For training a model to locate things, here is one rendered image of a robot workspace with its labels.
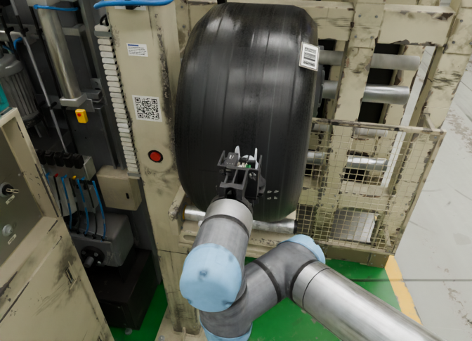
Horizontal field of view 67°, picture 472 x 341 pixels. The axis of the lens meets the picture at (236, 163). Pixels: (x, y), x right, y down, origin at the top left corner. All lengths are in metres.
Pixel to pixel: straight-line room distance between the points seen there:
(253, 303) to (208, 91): 0.42
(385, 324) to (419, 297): 1.71
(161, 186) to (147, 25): 0.50
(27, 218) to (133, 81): 0.50
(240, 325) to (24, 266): 0.73
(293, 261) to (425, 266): 1.81
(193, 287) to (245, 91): 0.42
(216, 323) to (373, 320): 0.21
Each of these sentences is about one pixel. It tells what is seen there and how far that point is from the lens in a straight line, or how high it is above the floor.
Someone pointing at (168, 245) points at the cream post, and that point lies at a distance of 1.37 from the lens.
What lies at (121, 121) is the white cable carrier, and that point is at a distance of 1.08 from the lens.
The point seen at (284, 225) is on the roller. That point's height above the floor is 0.92.
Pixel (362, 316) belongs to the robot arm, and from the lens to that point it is 0.51.
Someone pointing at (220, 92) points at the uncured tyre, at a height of 1.36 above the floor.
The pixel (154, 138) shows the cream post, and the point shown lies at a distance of 1.05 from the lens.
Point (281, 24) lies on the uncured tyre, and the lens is 0.84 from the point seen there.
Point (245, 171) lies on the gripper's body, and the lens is 0.59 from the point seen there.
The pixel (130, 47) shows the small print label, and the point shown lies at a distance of 0.95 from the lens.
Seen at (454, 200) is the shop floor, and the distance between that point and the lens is 2.88.
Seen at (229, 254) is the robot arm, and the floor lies 1.32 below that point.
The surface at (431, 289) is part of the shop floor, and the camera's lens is 2.27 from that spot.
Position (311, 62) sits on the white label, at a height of 1.41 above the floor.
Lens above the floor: 1.69
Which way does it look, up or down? 38 degrees down
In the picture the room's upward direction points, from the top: straight up
